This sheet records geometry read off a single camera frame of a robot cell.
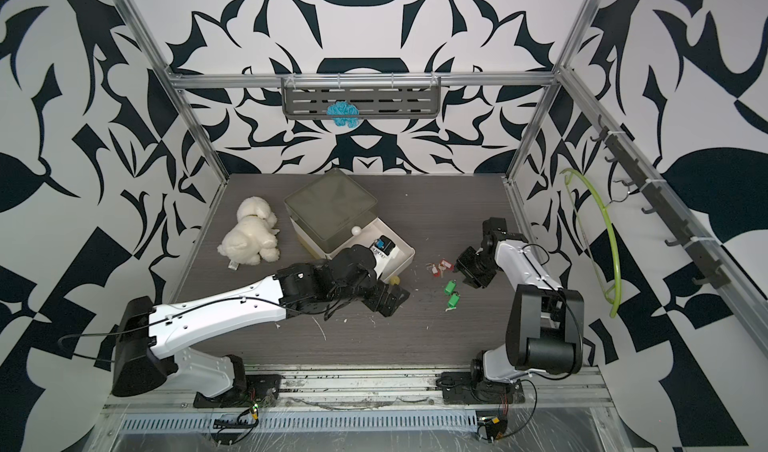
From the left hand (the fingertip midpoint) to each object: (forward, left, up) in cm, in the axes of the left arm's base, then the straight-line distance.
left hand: (396, 279), depth 70 cm
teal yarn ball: (+50, +13, +13) cm, 53 cm away
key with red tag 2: (+13, -13, -22) cm, 29 cm away
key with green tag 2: (+3, -18, -21) cm, 28 cm away
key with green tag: (+7, -18, -21) cm, 28 cm away
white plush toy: (+21, +41, -12) cm, 48 cm away
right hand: (+10, -20, -15) cm, 27 cm away
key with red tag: (+15, -17, -21) cm, 31 cm away
